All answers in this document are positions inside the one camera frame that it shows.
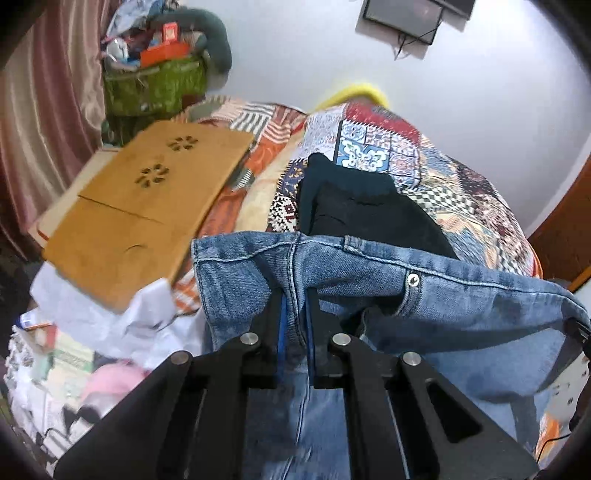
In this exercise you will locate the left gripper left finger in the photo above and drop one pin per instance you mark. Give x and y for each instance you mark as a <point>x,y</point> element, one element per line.
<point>186,419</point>

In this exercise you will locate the black folded garment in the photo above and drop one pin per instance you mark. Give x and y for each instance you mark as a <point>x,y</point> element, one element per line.
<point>336,201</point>

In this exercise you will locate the orange box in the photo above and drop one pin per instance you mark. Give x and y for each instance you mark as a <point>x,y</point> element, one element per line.
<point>163,52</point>

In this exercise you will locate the yellow foam tube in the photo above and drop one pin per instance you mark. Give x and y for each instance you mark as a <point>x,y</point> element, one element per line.
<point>362,90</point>

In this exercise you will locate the wooden lap desk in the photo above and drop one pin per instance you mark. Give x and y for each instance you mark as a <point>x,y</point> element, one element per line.
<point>132,223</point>

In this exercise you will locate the striped red gold curtain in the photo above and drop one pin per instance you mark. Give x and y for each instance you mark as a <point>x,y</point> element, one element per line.
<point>52,105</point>

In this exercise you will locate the white crumpled sheet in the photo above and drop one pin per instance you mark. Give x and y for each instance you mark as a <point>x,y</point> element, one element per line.
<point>146,333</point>

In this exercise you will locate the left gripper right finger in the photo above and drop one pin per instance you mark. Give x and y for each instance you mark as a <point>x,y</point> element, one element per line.
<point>403,419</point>

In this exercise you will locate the blue denim jeans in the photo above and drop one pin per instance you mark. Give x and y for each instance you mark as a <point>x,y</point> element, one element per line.
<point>502,339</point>

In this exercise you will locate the colourful patchwork quilt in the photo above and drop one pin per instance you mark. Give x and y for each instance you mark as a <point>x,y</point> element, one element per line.
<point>357,134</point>

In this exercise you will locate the grey neck pillow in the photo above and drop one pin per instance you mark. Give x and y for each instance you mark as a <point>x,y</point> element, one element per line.
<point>202,30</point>

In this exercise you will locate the green fabric storage basket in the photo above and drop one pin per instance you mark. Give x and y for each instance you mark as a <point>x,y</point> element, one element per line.
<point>159,89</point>

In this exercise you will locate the wooden wardrobe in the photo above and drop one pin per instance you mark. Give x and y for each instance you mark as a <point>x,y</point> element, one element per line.
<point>562,241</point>

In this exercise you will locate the black wall television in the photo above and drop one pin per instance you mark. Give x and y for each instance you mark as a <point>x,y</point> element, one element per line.
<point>462,8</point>

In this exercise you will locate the pile of clothes on basket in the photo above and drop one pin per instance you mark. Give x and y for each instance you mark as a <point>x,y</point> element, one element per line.
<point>129,34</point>

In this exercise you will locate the small black wall screen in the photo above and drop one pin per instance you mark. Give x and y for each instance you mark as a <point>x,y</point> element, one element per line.
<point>418,19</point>

